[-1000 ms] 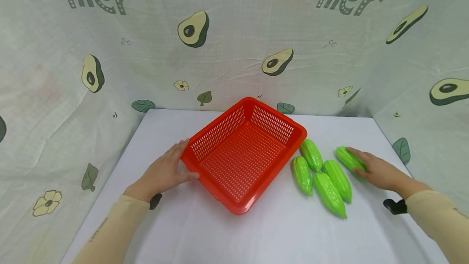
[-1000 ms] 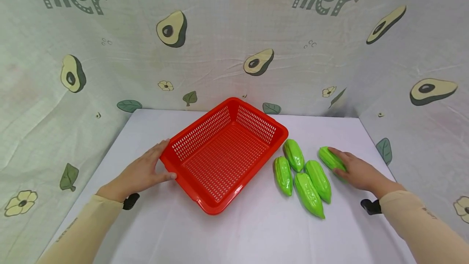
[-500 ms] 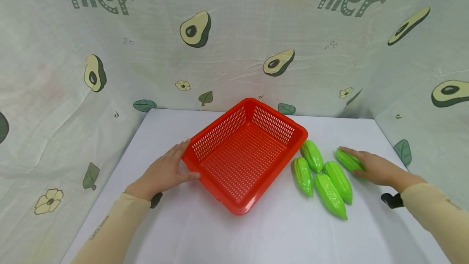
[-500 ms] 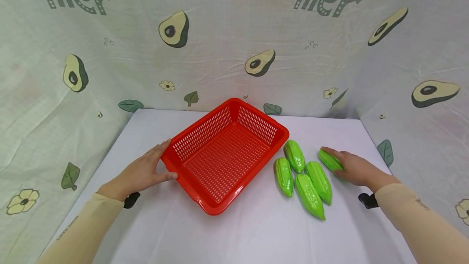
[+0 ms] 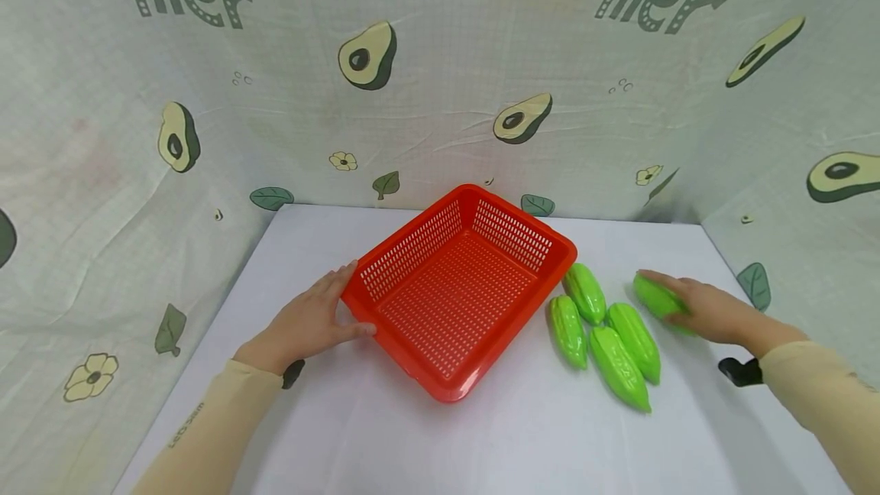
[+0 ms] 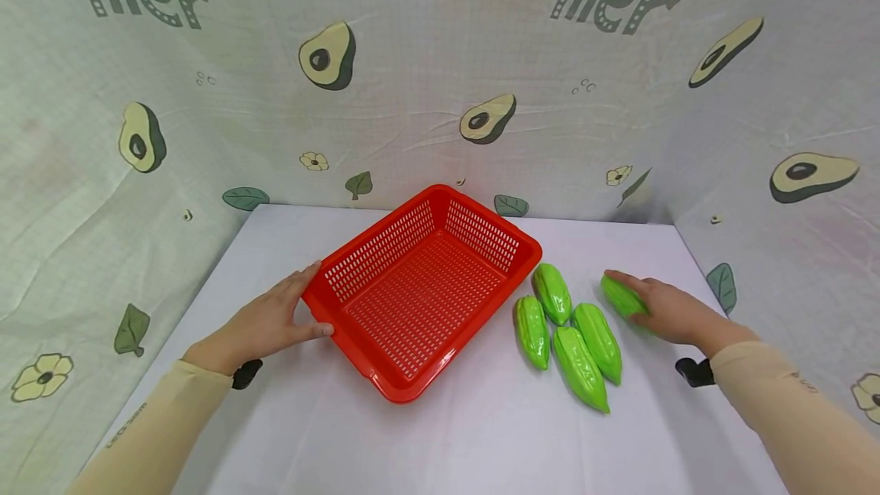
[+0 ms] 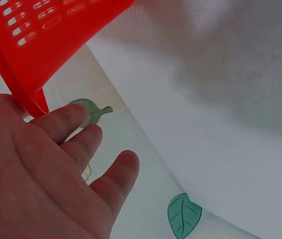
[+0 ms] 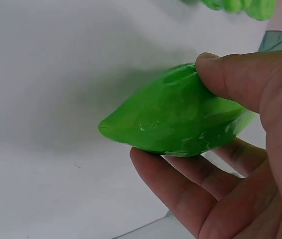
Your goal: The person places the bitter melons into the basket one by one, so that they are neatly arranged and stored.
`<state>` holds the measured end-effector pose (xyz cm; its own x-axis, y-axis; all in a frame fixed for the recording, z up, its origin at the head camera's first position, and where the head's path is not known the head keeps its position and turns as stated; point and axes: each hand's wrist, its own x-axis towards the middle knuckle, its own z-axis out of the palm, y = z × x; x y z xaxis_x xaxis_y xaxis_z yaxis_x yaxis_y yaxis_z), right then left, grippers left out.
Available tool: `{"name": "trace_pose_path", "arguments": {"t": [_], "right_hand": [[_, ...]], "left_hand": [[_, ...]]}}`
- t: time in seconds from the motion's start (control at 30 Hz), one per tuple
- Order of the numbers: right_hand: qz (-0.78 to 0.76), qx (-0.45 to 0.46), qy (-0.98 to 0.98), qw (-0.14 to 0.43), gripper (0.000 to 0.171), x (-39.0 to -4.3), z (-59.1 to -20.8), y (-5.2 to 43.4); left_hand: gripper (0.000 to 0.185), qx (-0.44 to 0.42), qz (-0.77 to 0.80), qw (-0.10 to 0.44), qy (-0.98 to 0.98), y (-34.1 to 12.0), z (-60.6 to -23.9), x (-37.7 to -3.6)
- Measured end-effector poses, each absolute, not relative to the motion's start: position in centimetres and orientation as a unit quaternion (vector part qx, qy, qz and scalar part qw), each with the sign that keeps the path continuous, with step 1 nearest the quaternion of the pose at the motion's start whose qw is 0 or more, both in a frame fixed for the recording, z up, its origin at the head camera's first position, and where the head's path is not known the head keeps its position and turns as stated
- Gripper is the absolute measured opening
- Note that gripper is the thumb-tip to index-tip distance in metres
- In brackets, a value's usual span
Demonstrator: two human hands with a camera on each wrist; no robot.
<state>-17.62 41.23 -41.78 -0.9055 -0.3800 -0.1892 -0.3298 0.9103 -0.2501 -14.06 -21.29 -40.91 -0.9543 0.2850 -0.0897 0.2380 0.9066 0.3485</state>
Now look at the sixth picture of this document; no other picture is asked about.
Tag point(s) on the person's left hand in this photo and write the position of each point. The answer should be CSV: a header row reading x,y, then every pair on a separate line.
x,y
261,323

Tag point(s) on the person's right hand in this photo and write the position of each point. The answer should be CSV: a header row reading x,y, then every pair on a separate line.
x,y
680,315

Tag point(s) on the person's left thumb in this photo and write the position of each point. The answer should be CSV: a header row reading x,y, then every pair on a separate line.
x,y
309,332

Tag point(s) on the person's right thumb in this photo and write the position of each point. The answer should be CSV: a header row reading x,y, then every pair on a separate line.
x,y
646,318

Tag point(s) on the person's left fingers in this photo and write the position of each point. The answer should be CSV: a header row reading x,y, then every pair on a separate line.
x,y
302,281

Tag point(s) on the person's right fingers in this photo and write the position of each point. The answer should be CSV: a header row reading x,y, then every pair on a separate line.
x,y
629,279

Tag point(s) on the green ridged toy gourd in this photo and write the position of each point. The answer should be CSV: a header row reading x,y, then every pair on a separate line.
x,y
579,369
553,292
619,298
533,331
598,341

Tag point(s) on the red plastic slotted basket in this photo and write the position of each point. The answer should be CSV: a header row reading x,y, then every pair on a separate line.
x,y
419,304

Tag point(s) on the black wrist band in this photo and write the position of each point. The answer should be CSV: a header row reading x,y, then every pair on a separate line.
x,y
246,374
696,373

